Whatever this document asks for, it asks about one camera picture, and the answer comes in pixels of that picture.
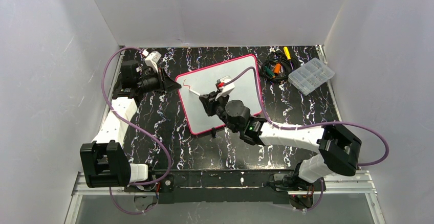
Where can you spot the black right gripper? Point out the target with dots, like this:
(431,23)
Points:
(208,101)

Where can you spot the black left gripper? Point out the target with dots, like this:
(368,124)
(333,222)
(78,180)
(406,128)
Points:
(164,83)

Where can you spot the red white marker pen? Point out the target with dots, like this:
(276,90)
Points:
(194,92)

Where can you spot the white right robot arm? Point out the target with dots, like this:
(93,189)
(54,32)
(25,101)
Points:
(337,148)

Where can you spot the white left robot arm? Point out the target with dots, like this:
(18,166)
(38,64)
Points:
(103,159)

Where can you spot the black whiteboard clip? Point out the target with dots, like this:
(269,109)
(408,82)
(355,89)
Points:
(214,132)

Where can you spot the green connector plug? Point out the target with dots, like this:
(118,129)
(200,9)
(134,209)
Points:
(268,71)

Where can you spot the orange connector plug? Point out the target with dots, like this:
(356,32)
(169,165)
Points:
(277,69)

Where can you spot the clear plastic organizer box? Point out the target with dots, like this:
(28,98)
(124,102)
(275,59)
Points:
(310,76)

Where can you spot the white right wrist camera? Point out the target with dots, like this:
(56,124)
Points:
(223,86)

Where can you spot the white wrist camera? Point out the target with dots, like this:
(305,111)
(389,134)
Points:
(223,86)
(152,59)

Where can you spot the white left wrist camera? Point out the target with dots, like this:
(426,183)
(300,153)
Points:
(152,59)

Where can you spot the yellow handled tool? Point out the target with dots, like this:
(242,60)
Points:
(287,53)

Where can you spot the aluminium front rail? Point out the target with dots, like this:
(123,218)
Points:
(237,181)

